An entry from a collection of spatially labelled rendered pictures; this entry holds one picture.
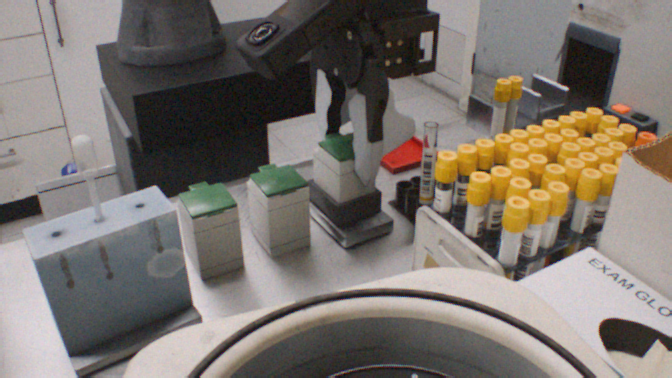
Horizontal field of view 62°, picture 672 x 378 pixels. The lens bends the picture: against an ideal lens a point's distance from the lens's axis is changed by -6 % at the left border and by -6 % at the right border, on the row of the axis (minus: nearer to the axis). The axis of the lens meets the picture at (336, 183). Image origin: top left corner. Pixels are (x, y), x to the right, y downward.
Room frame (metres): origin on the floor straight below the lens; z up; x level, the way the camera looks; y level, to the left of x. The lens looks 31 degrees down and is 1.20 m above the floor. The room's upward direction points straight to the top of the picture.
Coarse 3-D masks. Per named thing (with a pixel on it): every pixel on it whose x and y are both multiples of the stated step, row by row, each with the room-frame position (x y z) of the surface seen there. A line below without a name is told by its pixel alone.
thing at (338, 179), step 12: (324, 156) 0.47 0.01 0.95; (324, 168) 0.47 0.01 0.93; (336, 168) 0.45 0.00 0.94; (348, 168) 0.45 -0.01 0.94; (324, 180) 0.47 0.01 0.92; (336, 180) 0.45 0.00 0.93; (348, 180) 0.45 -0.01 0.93; (360, 180) 0.46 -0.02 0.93; (336, 192) 0.45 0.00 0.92; (348, 192) 0.45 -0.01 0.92; (360, 192) 0.46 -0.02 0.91
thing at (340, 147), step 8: (328, 136) 0.49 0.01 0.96; (336, 136) 0.49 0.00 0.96; (344, 136) 0.49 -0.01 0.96; (352, 136) 0.49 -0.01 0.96; (320, 144) 0.47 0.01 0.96; (328, 144) 0.47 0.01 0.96; (336, 144) 0.47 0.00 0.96; (344, 144) 0.47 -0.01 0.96; (352, 144) 0.47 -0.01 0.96; (328, 152) 0.46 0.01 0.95; (336, 152) 0.46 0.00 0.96; (344, 152) 0.46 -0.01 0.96; (352, 152) 0.46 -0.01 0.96; (344, 160) 0.45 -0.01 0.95; (352, 160) 0.45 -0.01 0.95
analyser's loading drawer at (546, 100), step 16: (544, 80) 0.67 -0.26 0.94; (528, 96) 0.63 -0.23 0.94; (544, 96) 0.66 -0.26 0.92; (560, 96) 0.64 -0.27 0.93; (576, 96) 0.69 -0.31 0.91; (592, 96) 0.69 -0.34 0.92; (480, 112) 0.62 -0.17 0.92; (528, 112) 0.63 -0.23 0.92; (544, 112) 0.62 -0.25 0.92; (560, 112) 0.64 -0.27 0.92; (480, 128) 0.62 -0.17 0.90
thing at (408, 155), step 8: (408, 144) 0.62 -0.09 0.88; (416, 144) 0.62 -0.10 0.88; (392, 152) 0.60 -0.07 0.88; (400, 152) 0.60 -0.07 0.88; (408, 152) 0.60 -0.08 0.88; (416, 152) 0.60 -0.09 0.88; (384, 160) 0.57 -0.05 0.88; (392, 160) 0.58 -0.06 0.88; (400, 160) 0.58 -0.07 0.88; (408, 160) 0.58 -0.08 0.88; (416, 160) 0.57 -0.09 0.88; (392, 168) 0.56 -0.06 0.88; (400, 168) 0.56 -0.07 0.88; (408, 168) 0.57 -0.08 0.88
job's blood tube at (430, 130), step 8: (424, 128) 0.46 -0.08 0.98; (432, 128) 0.46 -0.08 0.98; (424, 136) 0.46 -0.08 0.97; (432, 136) 0.46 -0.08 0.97; (424, 144) 0.46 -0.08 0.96; (432, 144) 0.46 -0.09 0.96; (424, 152) 0.46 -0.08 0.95; (432, 152) 0.46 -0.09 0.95; (424, 160) 0.46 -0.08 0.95; (432, 160) 0.46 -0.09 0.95; (424, 168) 0.46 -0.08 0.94; (432, 168) 0.46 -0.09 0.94; (424, 176) 0.46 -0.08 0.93; (432, 176) 0.46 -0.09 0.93; (424, 184) 0.46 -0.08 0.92; (432, 184) 0.46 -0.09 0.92; (424, 192) 0.46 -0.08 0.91; (432, 192) 0.46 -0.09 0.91; (424, 200) 0.46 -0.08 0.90; (432, 200) 0.46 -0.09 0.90
